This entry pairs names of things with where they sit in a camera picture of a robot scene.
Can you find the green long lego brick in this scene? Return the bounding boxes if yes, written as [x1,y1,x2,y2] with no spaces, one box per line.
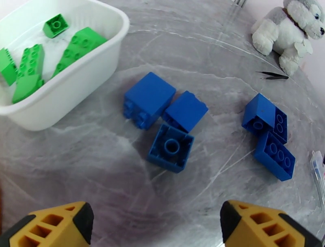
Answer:
[16,43,46,82]
[0,48,18,86]
[52,26,108,78]

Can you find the blue tall lego brick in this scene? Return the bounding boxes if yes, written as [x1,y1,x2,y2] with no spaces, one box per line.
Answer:
[123,71,176,130]
[162,90,209,133]
[241,93,276,137]

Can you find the blue small square lego brick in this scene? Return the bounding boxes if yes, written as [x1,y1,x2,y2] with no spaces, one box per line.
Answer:
[147,123,195,174]

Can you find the green sloped lego brick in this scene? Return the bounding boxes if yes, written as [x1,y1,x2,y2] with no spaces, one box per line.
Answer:
[42,13,69,39]
[12,74,45,104]

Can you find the white plastic tub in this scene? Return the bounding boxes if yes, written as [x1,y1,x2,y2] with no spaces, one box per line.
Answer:
[0,0,130,131]

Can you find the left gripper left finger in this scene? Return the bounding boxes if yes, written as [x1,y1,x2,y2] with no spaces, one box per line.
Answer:
[0,201,95,247]

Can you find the clear small plastic case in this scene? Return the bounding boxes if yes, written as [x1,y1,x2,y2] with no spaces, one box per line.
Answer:
[310,150,325,211]

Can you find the black tweezers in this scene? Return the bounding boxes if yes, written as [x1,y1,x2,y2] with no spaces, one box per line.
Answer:
[256,71,290,80]

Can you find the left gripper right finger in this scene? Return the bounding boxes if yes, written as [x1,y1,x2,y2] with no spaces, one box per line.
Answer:
[220,200,323,247]

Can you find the blue two-by-four lego brick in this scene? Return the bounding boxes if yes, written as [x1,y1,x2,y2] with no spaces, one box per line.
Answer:
[253,131,296,182]

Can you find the grey white husky plush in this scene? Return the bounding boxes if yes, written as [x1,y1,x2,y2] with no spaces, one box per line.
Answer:
[251,0,325,77]

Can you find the blue two-by-three lego brick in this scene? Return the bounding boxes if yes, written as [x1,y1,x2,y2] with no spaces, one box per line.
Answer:
[273,106,288,145]

